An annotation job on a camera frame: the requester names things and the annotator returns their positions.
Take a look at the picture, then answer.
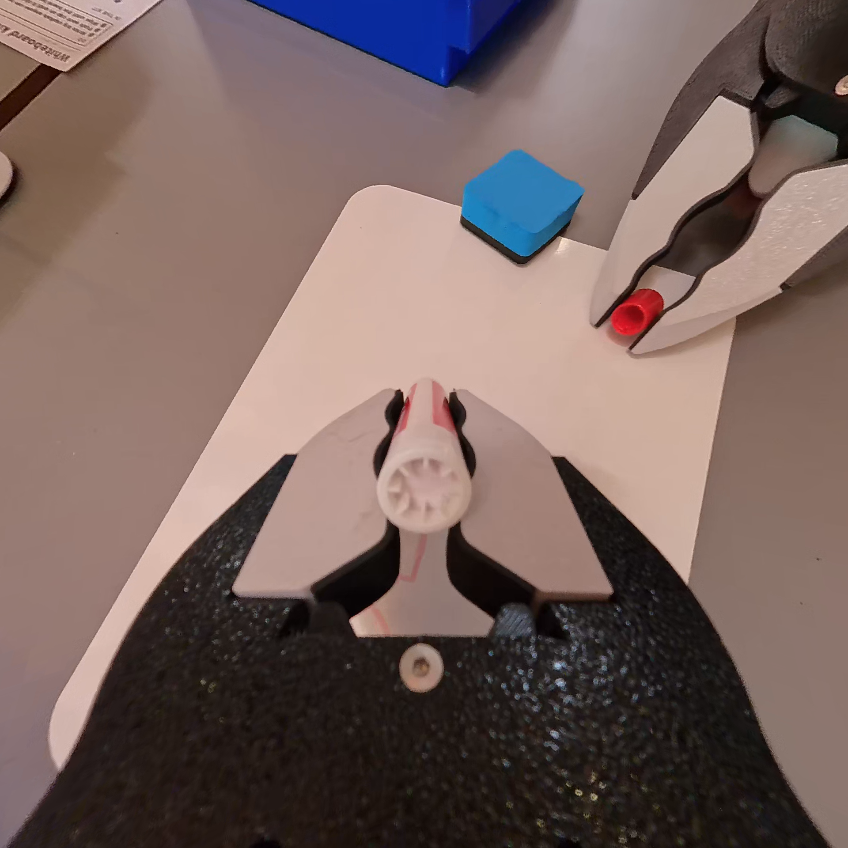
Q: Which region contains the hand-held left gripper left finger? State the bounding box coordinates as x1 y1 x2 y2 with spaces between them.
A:
232 387 404 620

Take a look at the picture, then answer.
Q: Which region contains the blue foam eraser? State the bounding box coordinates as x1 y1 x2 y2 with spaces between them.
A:
459 150 586 267

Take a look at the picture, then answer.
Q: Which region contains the person's right hand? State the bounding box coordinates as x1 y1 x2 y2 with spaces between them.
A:
729 174 764 216

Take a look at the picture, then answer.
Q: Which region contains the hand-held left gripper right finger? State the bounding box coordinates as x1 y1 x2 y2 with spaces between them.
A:
447 387 613 620

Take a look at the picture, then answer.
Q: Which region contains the white whiteboard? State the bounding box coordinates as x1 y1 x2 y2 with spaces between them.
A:
48 184 738 769

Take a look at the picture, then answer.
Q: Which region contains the printed instruction sheet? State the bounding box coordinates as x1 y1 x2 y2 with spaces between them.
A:
0 0 163 72

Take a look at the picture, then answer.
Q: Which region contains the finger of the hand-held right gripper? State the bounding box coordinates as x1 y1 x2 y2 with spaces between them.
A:
588 91 759 330
625 158 848 359

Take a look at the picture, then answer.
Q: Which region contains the blue plastic bin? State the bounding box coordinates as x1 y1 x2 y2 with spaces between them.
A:
248 0 557 87

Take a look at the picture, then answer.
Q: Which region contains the red marker cap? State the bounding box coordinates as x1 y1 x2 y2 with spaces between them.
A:
609 288 665 335

